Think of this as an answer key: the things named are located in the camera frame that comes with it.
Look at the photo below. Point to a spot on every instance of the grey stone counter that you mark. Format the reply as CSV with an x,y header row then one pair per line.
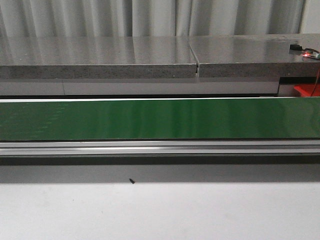
x,y
161,66

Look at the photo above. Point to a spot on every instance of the green conveyor belt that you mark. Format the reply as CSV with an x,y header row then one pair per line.
x,y
160,126

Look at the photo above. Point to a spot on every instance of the red plastic tray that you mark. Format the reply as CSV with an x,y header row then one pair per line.
x,y
307,90

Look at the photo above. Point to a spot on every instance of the small green circuit board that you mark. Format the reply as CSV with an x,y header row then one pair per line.
x,y
306,52

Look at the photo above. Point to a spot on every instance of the white curtain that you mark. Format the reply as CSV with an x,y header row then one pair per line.
x,y
121,18

